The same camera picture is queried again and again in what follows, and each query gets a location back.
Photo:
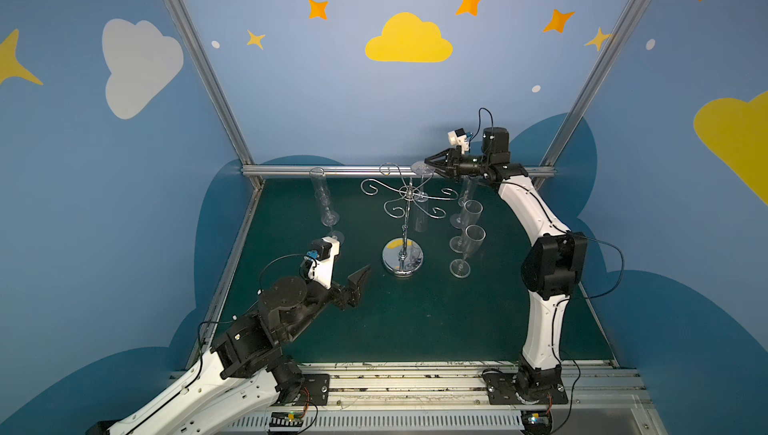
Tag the aluminium corner post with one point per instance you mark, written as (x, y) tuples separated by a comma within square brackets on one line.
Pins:
[(201, 62), (622, 31)]

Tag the aluminium left floor rail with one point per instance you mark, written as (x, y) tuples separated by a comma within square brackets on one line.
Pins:
[(219, 238)]

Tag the aluminium right corner post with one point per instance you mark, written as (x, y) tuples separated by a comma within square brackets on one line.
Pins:
[(622, 31)]

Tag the clear flute glass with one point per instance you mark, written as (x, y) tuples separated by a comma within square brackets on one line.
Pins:
[(468, 188), (329, 217), (422, 217), (337, 235)]

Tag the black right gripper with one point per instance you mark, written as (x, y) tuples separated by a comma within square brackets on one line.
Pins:
[(450, 161)]

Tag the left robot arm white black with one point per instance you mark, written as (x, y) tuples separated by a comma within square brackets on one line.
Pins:
[(245, 367)]

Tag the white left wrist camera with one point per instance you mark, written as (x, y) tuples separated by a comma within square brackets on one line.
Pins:
[(318, 262)]

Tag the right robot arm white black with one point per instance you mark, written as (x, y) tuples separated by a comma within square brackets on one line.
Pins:
[(552, 268)]

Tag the aluminium left corner post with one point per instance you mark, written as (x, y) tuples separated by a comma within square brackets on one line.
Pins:
[(201, 62)]

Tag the aluminium back frame rail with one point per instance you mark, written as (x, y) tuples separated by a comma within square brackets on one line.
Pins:
[(363, 171)]

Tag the chrome wine glass rack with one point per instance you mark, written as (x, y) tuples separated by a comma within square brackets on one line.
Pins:
[(402, 256)]

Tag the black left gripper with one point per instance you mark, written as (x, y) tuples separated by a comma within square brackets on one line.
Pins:
[(346, 294)]

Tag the clear wine glass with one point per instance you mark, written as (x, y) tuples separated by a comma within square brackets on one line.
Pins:
[(472, 239), (469, 215)]

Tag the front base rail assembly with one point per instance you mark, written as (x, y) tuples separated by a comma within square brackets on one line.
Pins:
[(461, 397)]

